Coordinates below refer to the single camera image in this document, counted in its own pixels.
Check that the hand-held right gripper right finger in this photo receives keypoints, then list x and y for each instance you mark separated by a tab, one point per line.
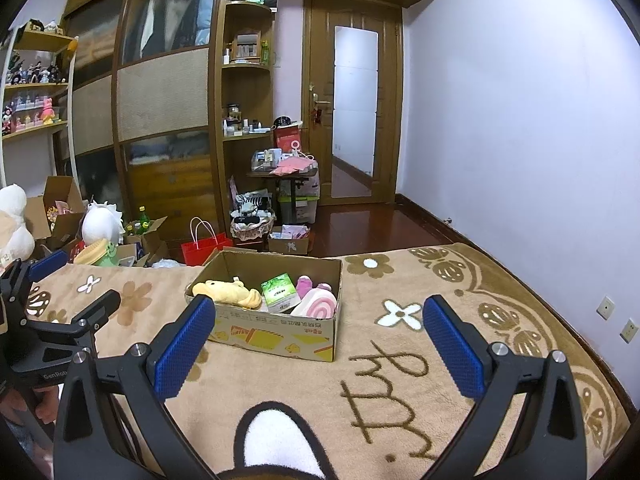
452	350

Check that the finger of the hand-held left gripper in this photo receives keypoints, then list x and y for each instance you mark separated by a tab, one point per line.
100	307
47	265

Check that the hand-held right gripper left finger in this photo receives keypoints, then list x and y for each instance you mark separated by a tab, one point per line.
182	350

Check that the yellow plush dog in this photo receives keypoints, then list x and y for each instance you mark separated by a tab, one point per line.
225	292

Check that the printed cardboard box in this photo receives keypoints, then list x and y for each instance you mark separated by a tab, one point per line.
280	335

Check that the pink plush bear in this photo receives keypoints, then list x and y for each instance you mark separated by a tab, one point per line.
303	287

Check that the pink roll cake plush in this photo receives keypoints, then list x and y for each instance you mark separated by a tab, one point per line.
320	305

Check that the person's left hand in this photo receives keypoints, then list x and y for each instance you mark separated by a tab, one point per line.
42	407

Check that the green frog plush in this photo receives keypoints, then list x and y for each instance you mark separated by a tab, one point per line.
102	256

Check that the white-haired plush doll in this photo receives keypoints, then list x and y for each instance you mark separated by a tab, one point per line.
100	227

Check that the cream plush bear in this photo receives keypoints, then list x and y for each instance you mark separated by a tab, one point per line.
12	200

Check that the open cardboard box with flowers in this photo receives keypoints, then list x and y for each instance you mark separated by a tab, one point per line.
60	187

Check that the white plastic bag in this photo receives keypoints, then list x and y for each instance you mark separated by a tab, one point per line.
165	263

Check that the beige floral blanket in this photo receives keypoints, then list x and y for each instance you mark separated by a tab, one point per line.
425	270

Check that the cardboard box with bottles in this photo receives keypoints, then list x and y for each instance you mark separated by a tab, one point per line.
152	240

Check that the red paper bag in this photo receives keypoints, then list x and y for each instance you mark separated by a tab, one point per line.
197	252

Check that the green bottle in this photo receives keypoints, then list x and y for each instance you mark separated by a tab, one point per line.
144	217

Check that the wicker basket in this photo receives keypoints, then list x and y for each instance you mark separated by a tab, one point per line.
250	232

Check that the small cardboard box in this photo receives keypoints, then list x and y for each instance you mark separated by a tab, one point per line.
290	246

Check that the clear plastic storage bin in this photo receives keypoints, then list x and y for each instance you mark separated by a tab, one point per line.
306	207

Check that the small side table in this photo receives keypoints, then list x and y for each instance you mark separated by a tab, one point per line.
292	195

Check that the wooden wardrobe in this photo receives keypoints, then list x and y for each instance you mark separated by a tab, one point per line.
160	95

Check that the pink cloth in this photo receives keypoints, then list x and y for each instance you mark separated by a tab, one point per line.
292	166

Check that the wooden corner shelf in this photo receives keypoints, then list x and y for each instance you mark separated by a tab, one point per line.
220	110

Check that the red gift box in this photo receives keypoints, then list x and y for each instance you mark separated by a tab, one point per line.
287	140

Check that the wooden door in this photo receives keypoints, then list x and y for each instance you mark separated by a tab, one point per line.
320	60

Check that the wall socket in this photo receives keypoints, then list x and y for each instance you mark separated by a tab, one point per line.
606	306
630	331

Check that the wall shelf with figurines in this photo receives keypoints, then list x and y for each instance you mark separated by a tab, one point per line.
40	40

